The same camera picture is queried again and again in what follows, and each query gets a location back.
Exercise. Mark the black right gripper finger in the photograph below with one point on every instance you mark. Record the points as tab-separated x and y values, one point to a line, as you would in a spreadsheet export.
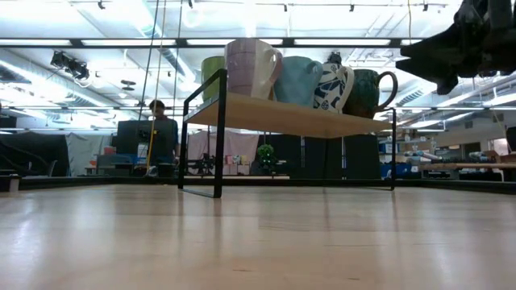
448	84
439	56

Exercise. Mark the blue and white patterned mug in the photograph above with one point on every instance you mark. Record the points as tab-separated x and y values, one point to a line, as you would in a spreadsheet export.
332	88

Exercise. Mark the light blue mug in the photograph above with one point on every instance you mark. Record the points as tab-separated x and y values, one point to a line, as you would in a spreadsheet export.
296	80

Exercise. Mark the long wooden table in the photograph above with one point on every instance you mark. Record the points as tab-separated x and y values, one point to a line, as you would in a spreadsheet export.
467	165

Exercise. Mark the blue storage bins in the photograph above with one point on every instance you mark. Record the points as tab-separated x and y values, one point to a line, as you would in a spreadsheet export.
397	170

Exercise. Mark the black room divider panels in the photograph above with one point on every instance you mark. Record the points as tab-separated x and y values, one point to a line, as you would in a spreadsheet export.
359	157

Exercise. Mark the overhead rig light bar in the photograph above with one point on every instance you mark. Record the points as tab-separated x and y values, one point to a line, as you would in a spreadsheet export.
288	42

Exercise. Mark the green potted plant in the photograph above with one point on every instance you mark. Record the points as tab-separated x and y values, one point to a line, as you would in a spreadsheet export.
266	155

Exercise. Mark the pale pink cloth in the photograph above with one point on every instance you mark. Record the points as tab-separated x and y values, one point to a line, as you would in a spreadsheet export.
238	145

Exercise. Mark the pink boxes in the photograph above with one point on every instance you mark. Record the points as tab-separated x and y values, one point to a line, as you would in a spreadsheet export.
235	165

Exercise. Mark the person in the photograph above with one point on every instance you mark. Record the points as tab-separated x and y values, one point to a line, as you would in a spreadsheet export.
163	139

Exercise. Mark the black monitor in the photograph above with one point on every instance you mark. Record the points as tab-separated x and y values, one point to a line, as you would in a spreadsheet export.
129	137

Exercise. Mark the grey cloth cover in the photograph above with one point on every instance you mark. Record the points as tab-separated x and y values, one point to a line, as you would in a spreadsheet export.
84	153

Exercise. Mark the black ceiling spotlights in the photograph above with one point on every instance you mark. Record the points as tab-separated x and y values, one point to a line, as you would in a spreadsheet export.
70	65

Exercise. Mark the wooden shelf with black frame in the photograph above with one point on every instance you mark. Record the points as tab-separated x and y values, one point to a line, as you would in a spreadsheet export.
282	117

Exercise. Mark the black table frame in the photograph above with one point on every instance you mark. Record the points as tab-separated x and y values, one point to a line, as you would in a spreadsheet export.
121	183

